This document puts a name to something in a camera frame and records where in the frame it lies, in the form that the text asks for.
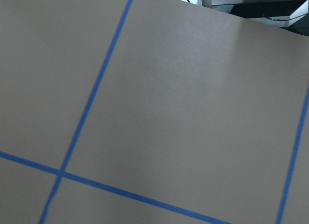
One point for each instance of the black office chair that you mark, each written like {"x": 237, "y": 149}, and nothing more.
{"x": 291, "y": 15}

